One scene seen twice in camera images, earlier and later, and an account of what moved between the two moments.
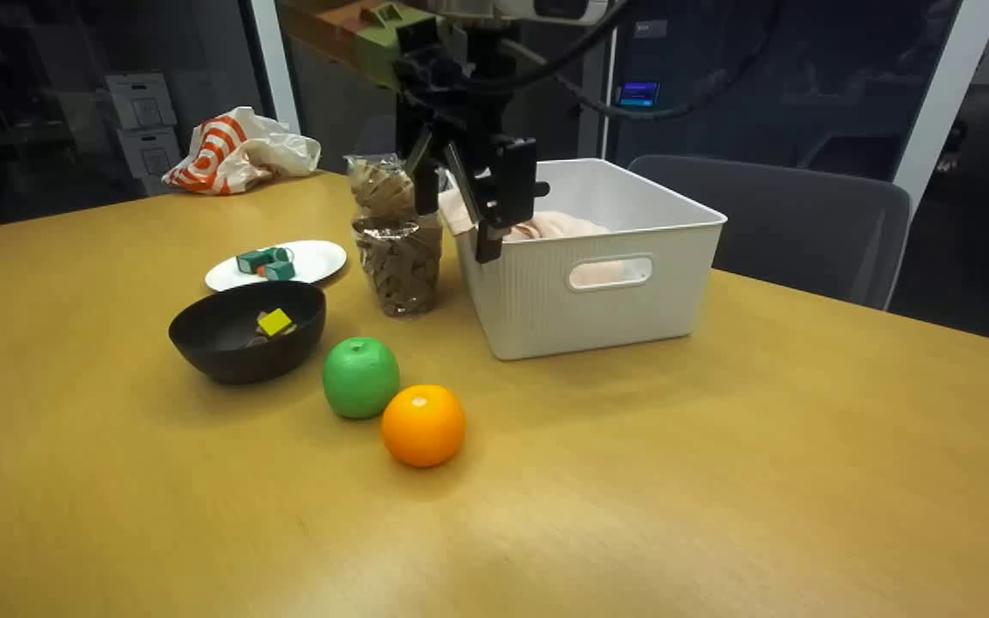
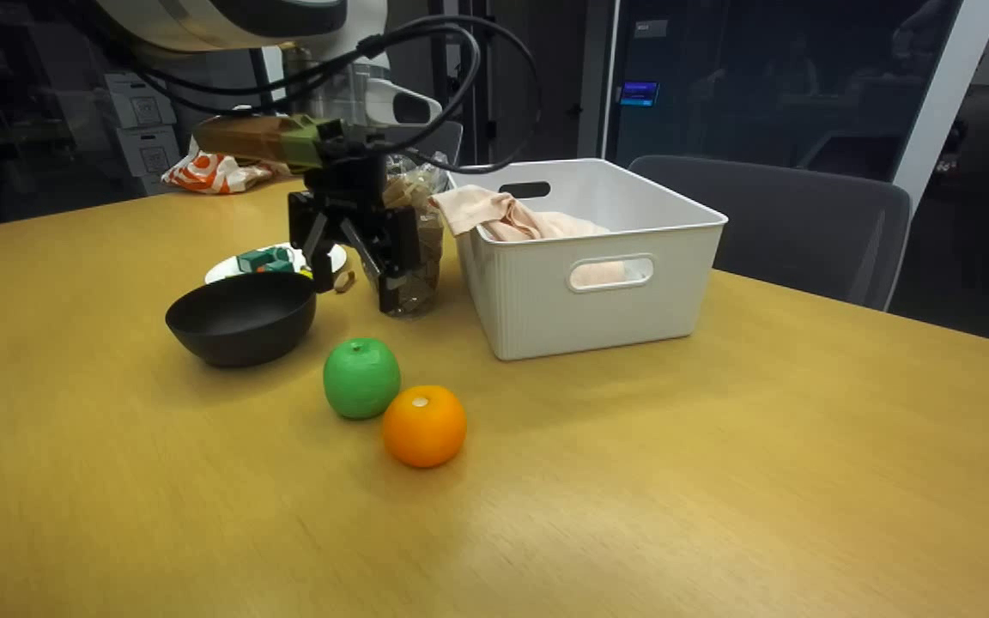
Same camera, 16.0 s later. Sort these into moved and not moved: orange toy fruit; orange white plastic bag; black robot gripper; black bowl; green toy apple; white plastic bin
Moved: black bowl; black robot gripper
Not moved: white plastic bin; orange toy fruit; orange white plastic bag; green toy apple
